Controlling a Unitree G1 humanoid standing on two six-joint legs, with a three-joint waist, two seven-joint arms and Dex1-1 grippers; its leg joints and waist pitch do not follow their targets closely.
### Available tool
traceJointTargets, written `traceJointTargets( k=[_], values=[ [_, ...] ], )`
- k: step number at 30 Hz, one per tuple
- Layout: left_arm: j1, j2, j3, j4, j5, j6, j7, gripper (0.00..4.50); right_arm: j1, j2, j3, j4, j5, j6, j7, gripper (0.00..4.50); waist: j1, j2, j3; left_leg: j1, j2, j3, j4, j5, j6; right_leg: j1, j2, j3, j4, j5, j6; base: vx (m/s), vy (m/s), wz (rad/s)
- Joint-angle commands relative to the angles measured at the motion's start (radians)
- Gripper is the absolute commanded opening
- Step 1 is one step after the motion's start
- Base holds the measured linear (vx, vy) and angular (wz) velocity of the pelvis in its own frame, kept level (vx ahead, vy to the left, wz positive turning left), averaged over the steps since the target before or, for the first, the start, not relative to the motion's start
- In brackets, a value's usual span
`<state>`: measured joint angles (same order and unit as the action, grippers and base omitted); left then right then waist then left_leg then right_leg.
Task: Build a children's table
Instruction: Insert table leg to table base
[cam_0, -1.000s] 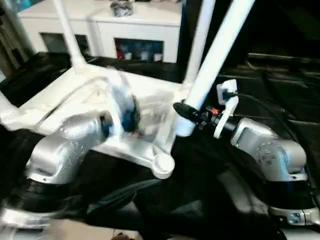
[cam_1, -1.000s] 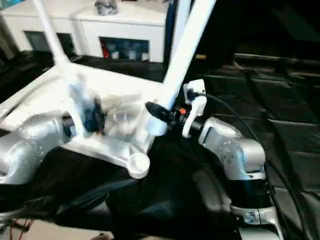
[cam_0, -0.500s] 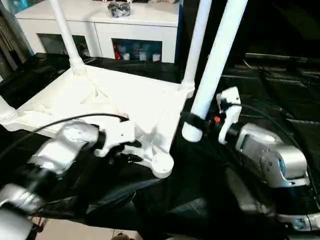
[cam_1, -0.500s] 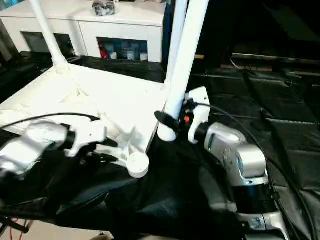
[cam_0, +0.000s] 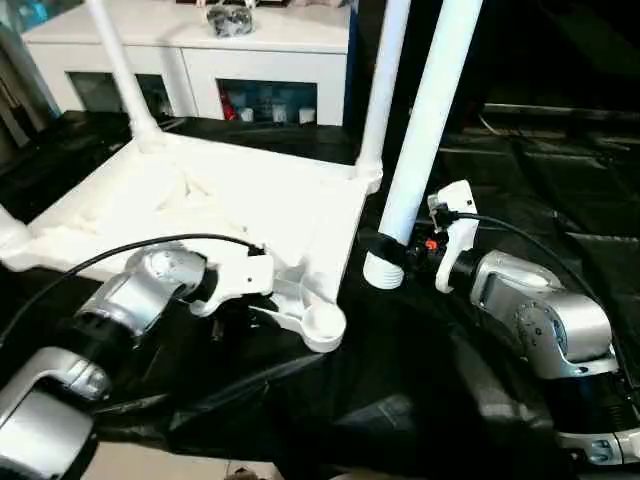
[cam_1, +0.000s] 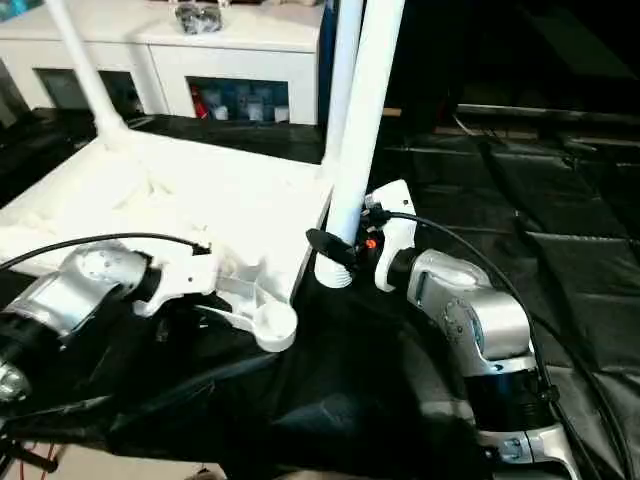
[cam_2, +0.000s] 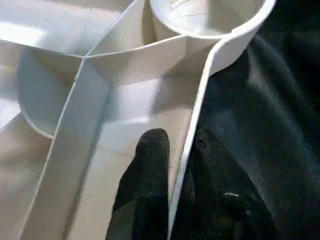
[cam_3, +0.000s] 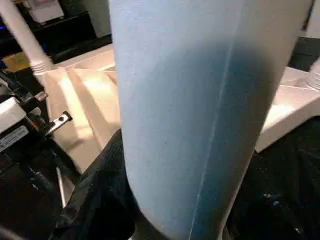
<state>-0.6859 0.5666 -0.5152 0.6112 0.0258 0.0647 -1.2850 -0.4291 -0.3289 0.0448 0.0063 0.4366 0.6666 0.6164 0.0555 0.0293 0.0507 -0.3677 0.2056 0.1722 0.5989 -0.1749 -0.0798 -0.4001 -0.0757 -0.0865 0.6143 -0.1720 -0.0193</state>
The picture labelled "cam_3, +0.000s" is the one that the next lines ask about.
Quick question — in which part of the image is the black work mat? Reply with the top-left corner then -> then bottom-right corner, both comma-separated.
0,34 -> 320,240

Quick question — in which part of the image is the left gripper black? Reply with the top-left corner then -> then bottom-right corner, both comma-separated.
0,70 -> 83,181

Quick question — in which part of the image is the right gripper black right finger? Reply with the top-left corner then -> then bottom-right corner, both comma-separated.
224,149 -> 320,240

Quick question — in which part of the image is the white plastic table top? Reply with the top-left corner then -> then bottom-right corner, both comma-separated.
37,46 -> 320,176

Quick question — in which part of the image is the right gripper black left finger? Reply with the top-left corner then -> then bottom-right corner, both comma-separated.
53,128 -> 141,240

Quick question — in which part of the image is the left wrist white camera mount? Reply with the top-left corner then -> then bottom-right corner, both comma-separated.
0,96 -> 28,138

